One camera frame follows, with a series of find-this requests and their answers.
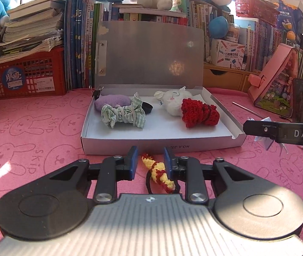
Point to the white box with colourful print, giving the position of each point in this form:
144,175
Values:
228,54

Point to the black smartphone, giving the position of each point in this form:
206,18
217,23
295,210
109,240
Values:
299,101

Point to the row of thin blue books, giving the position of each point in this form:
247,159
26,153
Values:
78,40

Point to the small white plush toy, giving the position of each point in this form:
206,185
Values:
170,96

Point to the big blue round plush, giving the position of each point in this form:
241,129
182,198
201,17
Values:
215,5

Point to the white paper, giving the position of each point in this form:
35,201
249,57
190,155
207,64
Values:
268,144

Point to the row of upright books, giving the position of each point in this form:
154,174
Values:
260,45

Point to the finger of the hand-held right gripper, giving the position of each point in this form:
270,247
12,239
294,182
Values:
259,129

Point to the blue printed carton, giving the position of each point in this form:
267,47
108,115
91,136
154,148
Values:
290,21

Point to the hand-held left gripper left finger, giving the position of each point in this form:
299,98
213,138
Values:
133,162

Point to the pink triangular toy case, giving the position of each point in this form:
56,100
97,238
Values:
274,82

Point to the pile of worn books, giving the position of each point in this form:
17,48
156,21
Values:
31,24

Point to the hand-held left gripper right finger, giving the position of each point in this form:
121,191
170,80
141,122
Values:
167,162

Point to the white cardboard box with lid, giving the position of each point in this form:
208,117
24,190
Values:
151,56

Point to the pink bunny-print mat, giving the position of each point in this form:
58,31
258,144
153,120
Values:
34,144

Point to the green checked cloth bundle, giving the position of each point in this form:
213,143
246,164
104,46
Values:
122,114

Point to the red crochet scrunchie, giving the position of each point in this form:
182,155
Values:
199,113

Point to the small red plastic basket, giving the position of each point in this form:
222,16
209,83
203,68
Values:
256,9

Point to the black binder clip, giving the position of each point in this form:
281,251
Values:
97,93

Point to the flat books under plush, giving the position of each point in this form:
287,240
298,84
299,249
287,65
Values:
146,14

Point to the purple plush pad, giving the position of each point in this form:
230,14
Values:
110,101

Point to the thin metal rod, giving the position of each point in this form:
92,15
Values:
247,109

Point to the yellow and red crochet band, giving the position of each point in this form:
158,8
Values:
158,172

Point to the large red plastic basket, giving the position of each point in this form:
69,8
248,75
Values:
26,77

